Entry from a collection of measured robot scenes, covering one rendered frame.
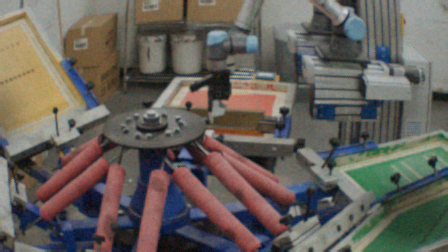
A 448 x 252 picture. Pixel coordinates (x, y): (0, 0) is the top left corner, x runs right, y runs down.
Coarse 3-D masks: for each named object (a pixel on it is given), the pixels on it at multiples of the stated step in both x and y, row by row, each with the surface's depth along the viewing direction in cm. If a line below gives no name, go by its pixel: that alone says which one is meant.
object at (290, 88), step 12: (180, 84) 333; (240, 84) 330; (252, 84) 329; (264, 84) 328; (276, 84) 327; (288, 84) 328; (168, 96) 311; (288, 96) 311; (264, 156) 259; (276, 156) 258
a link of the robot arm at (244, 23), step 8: (248, 0) 271; (256, 0) 270; (248, 8) 272; (256, 8) 272; (240, 16) 274; (248, 16) 273; (256, 16) 275; (240, 24) 274; (248, 24) 274; (232, 32) 276; (248, 32) 276
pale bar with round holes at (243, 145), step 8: (224, 136) 254; (232, 136) 254; (240, 136) 254; (224, 144) 251; (232, 144) 251; (240, 144) 250; (248, 144) 250; (256, 144) 249; (264, 144) 249; (272, 144) 248; (280, 144) 248; (288, 144) 247; (240, 152) 251; (248, 152) 251; (256, 152) 250; (264, 152) 250; (272, 152) 249; (280, 152) 249; (288, 152) 248
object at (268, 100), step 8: (232, 96) 321; (240, 96) 321; (248, 96) 321; (256, 96) 321; (264, 96) 321; (272, 96) 322; (264, 104) 311; (272, 104) 311; (272, 112) 301; (248, 136) 277; (256, 136) 277
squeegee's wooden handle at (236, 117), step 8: (192, 112) 276; (200, 112) 276; (224, 112) 274; (232, 112) 274; (240, 112) 273; (248, 112) 273; (256, 112) 272; (264, 112) 274; (216, 120) 276; (224, 120) 275; (232, 120) 275; (240, 120) 274; (248, 120) 274; (256, 120) 273; (256, 128) 274
